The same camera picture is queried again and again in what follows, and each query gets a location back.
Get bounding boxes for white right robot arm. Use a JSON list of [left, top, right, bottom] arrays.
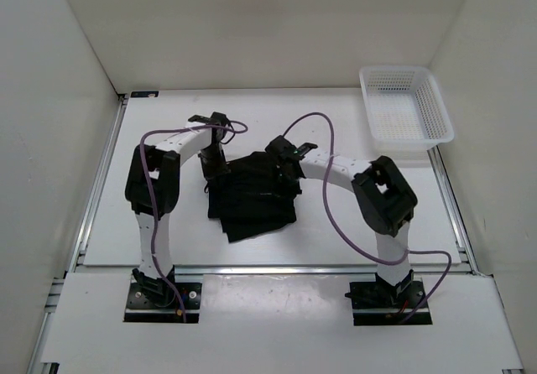
[[268, 143, 418, 307]]

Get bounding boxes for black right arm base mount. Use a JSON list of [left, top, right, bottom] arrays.
[[345, 275, 433, 326]]

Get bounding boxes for black shorts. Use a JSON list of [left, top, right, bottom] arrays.
[[205, 152, 302, 243]]

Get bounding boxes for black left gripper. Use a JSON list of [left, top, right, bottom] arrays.
[[198, 145, 230, 189]]

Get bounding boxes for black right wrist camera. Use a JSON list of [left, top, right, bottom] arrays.
[[265, 135, 318, 160]]

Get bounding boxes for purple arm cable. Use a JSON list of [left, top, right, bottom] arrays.
[[281, 112, 453, 324], [140, 120, 248, 320]]

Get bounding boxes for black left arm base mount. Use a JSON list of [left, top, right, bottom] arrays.
[[123, 268, 202, 324]]

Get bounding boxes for aluminium table edge rail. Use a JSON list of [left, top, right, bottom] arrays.
[[72, 262, 472, 275]]

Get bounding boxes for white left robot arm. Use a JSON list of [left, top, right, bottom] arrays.
[[125, 124, 230, 307]]

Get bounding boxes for white perforated plastic basket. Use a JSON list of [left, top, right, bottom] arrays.
[[359, 65, 455, 155]]

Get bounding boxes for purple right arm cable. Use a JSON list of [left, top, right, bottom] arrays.
[[281, 112, 453, 324]]

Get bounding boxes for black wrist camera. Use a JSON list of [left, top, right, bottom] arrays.
[[265, 135, 318, 160], [188, 112, 230, 127]]

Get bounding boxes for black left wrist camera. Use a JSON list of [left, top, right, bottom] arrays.
[[188, 112, 230, 127]]

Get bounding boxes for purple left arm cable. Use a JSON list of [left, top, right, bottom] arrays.
[[140, 120, 248, 320]]

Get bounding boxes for small black corner label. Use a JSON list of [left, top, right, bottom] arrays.
[[130, 91, 159, 98]]

